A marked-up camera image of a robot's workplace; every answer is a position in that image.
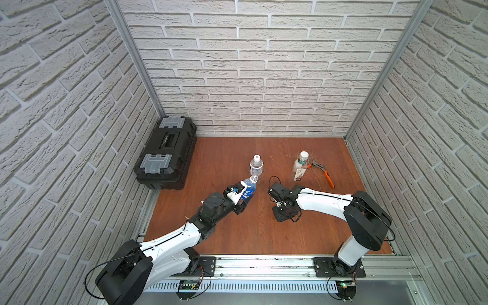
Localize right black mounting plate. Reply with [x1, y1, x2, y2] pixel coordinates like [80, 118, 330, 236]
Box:
[312, 257, 366, 278]

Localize right controller circuit board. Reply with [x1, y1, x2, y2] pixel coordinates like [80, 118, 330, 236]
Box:
[336, 282, 357, 301]

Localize black plastic toolbox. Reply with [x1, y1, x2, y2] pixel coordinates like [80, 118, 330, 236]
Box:
[133, 116, 197, 190]

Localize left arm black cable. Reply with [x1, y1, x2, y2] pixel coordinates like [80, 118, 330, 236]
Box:
[83, 220, 188, 300]

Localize black mounting plate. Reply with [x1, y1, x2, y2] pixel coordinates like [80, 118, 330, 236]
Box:
[312, 257, 366, 278]
[173, 247, 217, 277]

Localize right corner aluminium profile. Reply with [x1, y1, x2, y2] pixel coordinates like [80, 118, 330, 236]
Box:
[344, 0, 434, 142]

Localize grey white bottle cap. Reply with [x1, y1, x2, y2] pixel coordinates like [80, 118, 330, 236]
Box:
[299, 151, 310, 161]

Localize corner aluminium profile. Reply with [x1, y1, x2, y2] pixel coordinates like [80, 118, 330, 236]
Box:
[344, 0, 434, 142]
[105, 0, 166, 118]

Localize clear labelled bottle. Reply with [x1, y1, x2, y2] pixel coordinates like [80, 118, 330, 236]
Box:
[250, 155, 264, 180]

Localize clear bottle green ring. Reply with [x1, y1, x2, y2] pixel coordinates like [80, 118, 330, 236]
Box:
[292, 150, 310, 182]

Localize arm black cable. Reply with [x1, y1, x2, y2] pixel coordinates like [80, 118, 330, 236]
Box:
[83, 220, 188, 300]
[304, 192, 397, 243]

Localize left corner aluminium profile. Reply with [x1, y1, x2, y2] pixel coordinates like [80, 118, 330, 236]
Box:
[105, 0, 166, 118]

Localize left controller circuit board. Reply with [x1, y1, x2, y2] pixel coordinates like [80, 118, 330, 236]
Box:
[177, 280, 199, 300]

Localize orange handled pliers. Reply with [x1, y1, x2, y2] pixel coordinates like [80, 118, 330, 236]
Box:
[307, 160, 335, 189]

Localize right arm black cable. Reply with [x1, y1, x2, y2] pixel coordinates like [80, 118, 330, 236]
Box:
[304, 192, 397, 243]

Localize clear bottle blue label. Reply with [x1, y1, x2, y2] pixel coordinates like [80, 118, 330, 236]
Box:
[241, 175, 259, 200]

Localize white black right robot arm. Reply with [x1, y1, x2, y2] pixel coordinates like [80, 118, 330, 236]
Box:
[268, 182, 392, 275]

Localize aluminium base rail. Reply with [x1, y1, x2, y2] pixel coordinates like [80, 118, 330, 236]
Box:
[148, 255, 422, 295]

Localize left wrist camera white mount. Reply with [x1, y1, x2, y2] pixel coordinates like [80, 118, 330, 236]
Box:
[224, 181, 247, 205]

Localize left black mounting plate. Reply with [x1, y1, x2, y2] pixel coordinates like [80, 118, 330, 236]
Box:
[173, 247, 217, 277]

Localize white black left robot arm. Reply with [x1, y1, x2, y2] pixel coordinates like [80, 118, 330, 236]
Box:
[95, 193, 251, 304]

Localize controller circuit board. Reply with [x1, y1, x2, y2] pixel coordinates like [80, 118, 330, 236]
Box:
[177, 280, 199, 300]
[336, 282, 357, 301]

